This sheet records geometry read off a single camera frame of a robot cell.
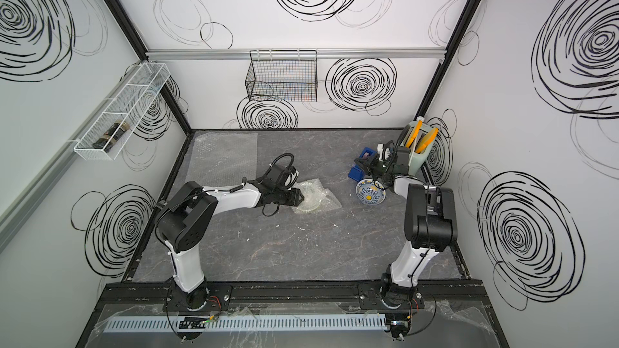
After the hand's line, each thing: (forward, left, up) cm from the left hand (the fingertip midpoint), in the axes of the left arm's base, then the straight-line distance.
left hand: (301, 199), depth 94 cm
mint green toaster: (+22, -47, +15) cm, 54 cm away
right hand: (+11, -21, +12) cm, 27 cm away
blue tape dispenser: (+10, -22, +5) cm, 25 cm away
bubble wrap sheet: (+19, +37, -1) cm, 41 cm away
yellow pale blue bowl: (-1, -4, +4) cm, 6 cm away
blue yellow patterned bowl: (+4, -28, 0) cm, 28 cm away
